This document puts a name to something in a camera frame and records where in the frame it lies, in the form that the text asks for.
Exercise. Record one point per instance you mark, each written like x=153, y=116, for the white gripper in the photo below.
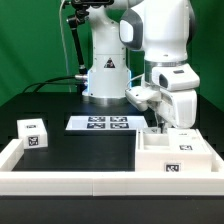
x=171, y=93

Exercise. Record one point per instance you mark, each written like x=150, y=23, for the white cabinet body box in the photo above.
x=153, y=153

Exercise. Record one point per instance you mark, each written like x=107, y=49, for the white cabinet door panel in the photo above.
x=187, y=141

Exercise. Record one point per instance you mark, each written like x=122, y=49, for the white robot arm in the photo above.
x=142, y=59

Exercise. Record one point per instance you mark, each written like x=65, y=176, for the white fiducial marker sheet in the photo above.
x=106, y=123

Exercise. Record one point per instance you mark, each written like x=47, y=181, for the small white cube part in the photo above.
x=33, y=133

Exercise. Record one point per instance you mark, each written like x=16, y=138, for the white U-shaped border frame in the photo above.
x=104, y=183

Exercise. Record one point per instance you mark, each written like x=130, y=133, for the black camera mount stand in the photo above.
x=78, y=18

